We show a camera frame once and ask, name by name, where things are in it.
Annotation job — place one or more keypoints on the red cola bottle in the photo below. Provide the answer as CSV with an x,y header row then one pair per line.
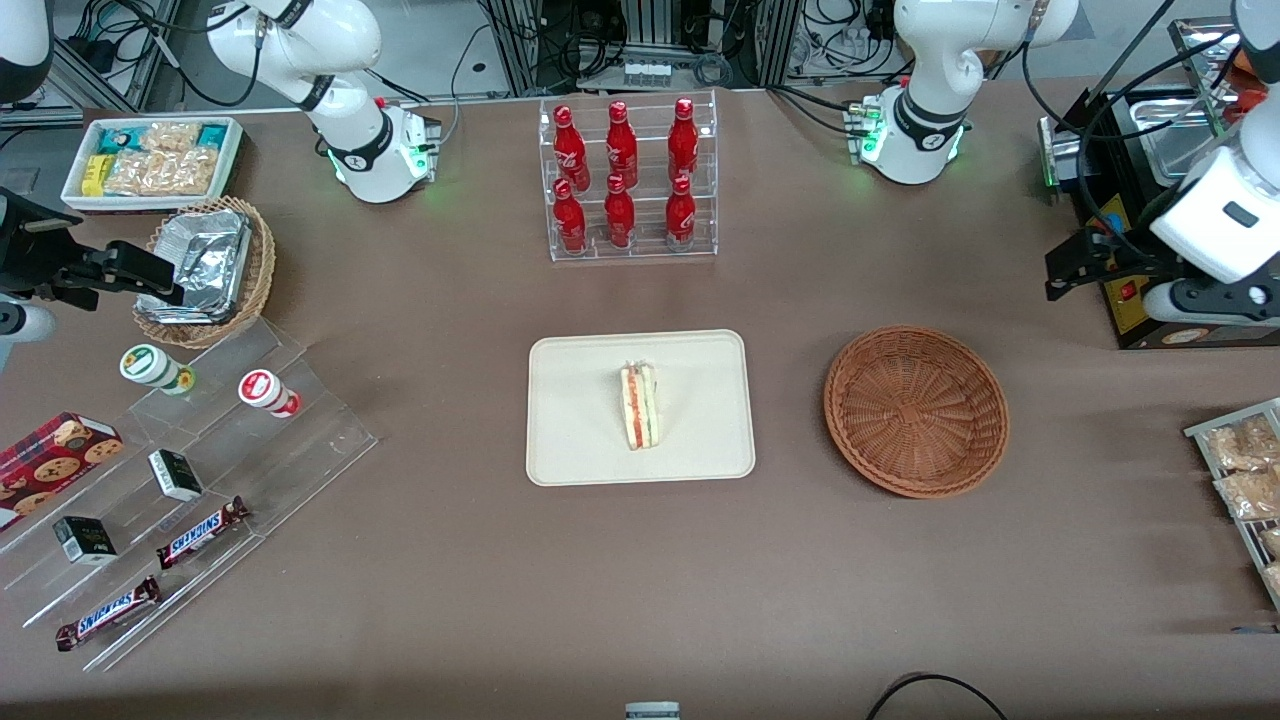
x,y
570,150
683,145
680,218
621,148
620,218
570,222

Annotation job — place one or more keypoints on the triangular sandwich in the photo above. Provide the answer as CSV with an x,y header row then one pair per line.
x,y
640,405

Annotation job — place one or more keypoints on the aluminium frame equipment rack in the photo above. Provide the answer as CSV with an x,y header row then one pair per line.
x,y
650,25

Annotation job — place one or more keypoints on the black countertop appliance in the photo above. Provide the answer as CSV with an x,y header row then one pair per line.
x,y
1125,185

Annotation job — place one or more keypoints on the cream plastic tray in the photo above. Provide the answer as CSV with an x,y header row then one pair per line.
x,y
580,420

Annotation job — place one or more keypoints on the clear cracker snack bag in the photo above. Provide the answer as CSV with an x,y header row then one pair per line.
x,y
170,136
1245,445
1250,495
165,173
1274,580
1272,543

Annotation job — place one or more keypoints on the teal snack packet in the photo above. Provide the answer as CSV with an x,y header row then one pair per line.
x,y
213,135
118,141

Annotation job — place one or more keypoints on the white rectangular snack bin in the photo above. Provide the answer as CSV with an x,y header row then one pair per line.
x,y
232,160

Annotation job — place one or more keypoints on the red orange bag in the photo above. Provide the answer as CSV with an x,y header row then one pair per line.
x,y
1258,95

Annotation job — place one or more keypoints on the clear acrylic stepped display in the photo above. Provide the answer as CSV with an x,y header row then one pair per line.
x,y
290,450

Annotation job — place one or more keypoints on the brown Snickers bar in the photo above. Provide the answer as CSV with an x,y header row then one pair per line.
x,y
108,613
203,533

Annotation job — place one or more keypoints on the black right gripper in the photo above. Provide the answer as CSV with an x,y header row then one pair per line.
x,y
28,246

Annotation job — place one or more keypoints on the brown wicker basket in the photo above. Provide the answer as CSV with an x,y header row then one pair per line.
x,y
915,410

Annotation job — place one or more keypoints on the aluminium foil container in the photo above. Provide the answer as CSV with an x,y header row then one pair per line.
x,y
205,260

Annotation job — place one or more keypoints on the aluminium profile frame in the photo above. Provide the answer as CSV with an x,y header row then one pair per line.
x,y
100,70

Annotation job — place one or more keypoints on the green lid yoghurt cup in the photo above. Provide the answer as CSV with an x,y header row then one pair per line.
x,y
148,365

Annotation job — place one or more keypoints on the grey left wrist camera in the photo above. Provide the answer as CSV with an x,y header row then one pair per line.
x,y
1215,302

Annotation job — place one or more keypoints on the small black carton box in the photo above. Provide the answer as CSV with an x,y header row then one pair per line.
x,y
85,540
176,475

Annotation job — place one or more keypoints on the red plaid cookie box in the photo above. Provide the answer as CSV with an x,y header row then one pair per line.
x,y
55,460

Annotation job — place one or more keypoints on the small grey device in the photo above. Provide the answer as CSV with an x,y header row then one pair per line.
x,y
652,712

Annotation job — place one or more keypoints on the light tan wicker basket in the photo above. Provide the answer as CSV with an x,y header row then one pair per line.
x,y
260,270

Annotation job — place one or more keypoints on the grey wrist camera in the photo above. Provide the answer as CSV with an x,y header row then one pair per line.
x,y
1215,302
22,330

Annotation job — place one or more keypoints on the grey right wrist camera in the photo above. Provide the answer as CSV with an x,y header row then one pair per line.
x,y
22,330

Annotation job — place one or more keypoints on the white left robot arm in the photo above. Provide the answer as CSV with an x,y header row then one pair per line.
x,y
925,130

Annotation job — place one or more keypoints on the clear acrylic bottle rack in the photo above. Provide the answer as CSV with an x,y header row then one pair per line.
x,y
650,110

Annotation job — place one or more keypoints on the shiny metal appliance lid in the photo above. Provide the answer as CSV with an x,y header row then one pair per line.
x,y
1200,45

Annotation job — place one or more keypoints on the yellow snack packet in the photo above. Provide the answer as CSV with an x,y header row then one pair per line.
x,y
94,175

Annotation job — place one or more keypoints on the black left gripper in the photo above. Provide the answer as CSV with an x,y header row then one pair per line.
x,y
1128,261

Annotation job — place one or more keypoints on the red lid yoghurt cup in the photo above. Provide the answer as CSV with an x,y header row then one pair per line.
x,y
262,390

